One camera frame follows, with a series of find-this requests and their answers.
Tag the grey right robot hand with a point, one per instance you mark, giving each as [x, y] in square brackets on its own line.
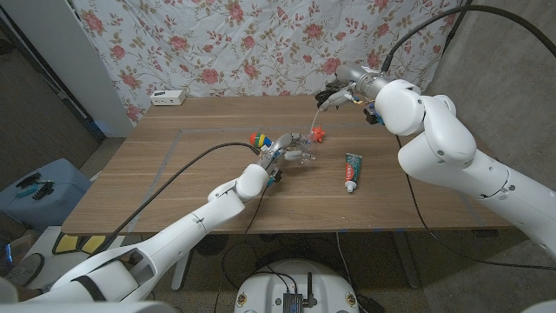
[358, 80]

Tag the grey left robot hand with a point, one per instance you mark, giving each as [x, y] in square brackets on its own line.
[278, 141]

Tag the clear plastic dispenser bottle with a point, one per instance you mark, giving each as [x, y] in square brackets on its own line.
[306, 160]

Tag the black spray cap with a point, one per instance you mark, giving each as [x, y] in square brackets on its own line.
[326, 93]

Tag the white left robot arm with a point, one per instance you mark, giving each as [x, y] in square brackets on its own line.
[191, 221]

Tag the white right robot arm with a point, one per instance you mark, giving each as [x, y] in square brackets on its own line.
[452, 148]

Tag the red spiky stress ball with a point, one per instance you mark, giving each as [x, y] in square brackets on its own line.
[318, 134]

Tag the striped wooden maraca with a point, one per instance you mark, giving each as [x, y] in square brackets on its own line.
[258, 139]

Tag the toothpaste tube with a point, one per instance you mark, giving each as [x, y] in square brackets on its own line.
[352, 169]

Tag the floral backdrop cloth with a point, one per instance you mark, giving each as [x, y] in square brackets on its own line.
[269, 52]

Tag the black backdrop stand pole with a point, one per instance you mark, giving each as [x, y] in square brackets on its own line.
[454, 26]

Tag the white power strip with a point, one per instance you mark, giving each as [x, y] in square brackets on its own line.
[167, 97]

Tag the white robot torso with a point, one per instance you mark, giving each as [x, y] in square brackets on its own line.
[269, 287]

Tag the metal table leg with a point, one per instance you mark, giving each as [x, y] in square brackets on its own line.
[406, 265]
[180, 269]

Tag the blue storage bin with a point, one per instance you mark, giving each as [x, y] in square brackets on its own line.
[65, 182]

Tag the yellow black floor mat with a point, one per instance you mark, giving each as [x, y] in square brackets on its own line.
[65, 244]

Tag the black comb tool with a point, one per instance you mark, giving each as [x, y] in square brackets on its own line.
[43, 191]

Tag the black clamp tool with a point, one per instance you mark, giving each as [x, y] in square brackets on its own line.
[28, 179]

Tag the grey shoe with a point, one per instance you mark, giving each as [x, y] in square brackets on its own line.
[26, 269]

